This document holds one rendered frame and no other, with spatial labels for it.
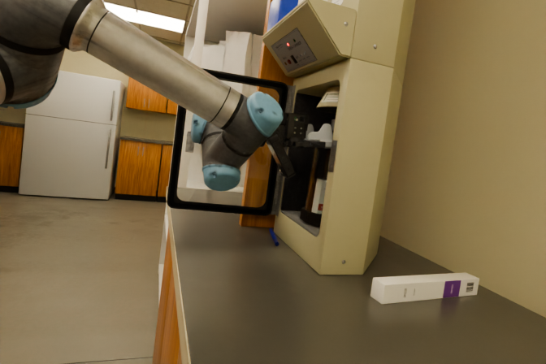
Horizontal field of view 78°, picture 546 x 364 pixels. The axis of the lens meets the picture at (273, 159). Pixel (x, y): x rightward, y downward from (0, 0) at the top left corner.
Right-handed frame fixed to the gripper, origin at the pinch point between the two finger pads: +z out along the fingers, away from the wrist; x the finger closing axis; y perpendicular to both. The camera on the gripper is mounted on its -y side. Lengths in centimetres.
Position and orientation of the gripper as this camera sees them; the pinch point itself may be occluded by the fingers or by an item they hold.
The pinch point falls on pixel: (331, 146)
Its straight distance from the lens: 89.2
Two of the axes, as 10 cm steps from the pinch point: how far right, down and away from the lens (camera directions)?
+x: -3.2, -0.9, 9.4
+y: 0.8, -9.9, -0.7
